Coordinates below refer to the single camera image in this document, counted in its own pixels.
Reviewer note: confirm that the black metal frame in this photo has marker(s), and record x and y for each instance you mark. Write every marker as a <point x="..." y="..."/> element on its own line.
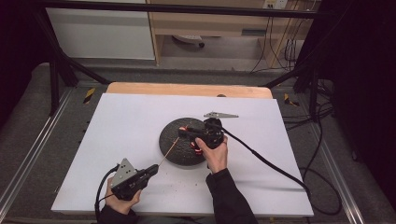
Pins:
<point x="186" y="10"/>

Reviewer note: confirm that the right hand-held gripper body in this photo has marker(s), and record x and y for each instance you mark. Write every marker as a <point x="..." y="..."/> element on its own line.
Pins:
<point x="214" y="133"/>

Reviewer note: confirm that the black round knob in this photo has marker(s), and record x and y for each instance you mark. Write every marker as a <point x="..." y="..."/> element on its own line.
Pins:
<point x="221" y="95"/>

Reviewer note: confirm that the black round plate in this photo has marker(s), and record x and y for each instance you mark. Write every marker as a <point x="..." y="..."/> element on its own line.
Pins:
<point x="174" y="155"/>

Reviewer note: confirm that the red round food piece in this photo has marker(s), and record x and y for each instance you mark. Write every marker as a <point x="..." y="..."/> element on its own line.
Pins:
<point x="197" y="152"/>
<point x="193" y="145"/>
<point x="183" y="128"/>

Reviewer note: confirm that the white wall socket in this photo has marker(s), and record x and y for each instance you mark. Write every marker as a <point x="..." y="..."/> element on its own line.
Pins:
<point x="275" y="3"/>

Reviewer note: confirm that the person's right hand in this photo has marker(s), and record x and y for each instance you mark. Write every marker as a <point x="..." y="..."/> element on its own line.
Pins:
<point x="216" y="158"/>

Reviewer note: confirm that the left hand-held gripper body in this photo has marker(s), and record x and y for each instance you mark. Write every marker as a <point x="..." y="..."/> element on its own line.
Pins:
<point x="126" y="179"/>

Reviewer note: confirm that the person's left hand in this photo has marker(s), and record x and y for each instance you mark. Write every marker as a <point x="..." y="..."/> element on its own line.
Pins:
<point x="123" y="206"/>

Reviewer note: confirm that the white cabinet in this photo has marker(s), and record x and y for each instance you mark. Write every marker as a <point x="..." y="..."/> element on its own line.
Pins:
<point x="99" y="34"/>

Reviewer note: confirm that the thin bamboo skewer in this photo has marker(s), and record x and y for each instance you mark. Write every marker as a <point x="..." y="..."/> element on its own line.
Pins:
<point x="169" y="151"/>

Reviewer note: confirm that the wooden desk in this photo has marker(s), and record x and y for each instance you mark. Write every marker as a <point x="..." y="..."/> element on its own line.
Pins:
<point x="211" y="23"/>

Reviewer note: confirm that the grey object under desk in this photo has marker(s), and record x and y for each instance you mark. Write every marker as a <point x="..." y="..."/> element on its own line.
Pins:
<point x="188" y="38"/>

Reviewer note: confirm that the aluminium floor rail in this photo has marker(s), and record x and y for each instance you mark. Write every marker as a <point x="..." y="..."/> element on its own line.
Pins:
<point x="37" y="140"/>
<point x="334" y="169"/>

